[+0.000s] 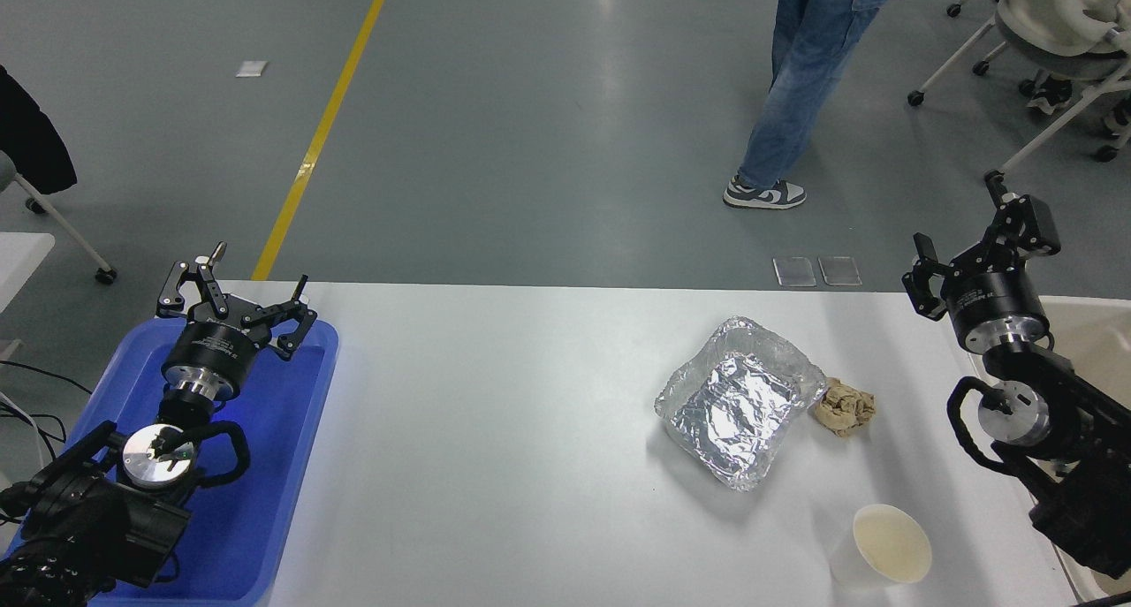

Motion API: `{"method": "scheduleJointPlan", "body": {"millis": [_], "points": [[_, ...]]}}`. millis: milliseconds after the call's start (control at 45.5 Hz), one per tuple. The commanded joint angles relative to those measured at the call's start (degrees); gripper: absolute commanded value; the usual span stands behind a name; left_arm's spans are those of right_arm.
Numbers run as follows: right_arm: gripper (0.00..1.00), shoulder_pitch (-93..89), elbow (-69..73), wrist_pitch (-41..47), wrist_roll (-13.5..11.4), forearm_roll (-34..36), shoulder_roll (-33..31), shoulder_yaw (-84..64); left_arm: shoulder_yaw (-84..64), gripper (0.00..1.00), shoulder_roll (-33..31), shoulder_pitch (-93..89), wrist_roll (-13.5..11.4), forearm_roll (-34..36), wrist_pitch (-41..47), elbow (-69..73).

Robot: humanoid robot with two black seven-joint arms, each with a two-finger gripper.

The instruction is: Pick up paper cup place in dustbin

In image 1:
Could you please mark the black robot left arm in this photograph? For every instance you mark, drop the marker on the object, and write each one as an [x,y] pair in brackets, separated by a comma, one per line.
[84,519]

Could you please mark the clear floor plate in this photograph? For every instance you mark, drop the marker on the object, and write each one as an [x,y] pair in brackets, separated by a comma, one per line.
[794,271]
[839,270]

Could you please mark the white side table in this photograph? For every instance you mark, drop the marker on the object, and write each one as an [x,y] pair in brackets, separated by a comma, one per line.
[22,258]

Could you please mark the large pale bin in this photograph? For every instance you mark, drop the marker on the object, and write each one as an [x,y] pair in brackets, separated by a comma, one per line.
[1091,333]

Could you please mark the crumpled tan paper ball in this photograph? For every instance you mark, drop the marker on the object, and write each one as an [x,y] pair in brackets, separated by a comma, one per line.
[844,408]

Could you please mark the grey chair with castors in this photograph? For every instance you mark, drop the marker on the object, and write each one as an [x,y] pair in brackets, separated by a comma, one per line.
[106,276]

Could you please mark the white office chair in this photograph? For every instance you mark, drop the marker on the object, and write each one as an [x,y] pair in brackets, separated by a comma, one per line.
[1060,15]

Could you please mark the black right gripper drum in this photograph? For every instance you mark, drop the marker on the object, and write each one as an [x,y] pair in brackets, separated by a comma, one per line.
[994,299]

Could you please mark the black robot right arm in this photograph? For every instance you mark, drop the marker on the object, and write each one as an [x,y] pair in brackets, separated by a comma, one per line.
[1082,492]

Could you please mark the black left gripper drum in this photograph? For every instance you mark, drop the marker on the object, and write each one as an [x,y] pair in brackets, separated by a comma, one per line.
[212,351]

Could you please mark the blue plastic tray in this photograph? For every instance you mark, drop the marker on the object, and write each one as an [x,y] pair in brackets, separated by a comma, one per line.
[283,430]

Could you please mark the white paper cup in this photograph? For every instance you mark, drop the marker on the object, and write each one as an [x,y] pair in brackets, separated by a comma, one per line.
[891,545]

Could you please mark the crinkled foil tray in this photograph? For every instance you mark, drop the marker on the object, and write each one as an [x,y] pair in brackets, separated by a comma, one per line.
[733,408]

